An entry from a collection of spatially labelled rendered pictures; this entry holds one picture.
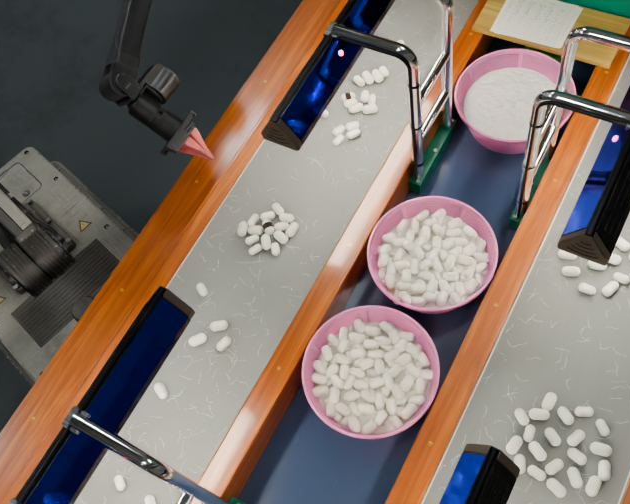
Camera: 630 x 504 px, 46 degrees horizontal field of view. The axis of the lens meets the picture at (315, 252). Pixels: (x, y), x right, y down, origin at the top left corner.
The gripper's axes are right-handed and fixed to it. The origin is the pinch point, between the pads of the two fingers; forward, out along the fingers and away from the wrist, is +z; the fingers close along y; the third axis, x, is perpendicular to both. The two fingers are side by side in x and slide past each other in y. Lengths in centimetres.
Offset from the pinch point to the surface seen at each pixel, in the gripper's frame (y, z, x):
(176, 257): -22.1, 6.6, 4.2
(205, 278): -23.4, 13.8, 0.0
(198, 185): -4.8, 2.2, 6.7
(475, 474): -41, 44, -72
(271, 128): -1.8, 2.3, -35.1
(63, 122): 28, -39, 140
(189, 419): -51, 24, -9
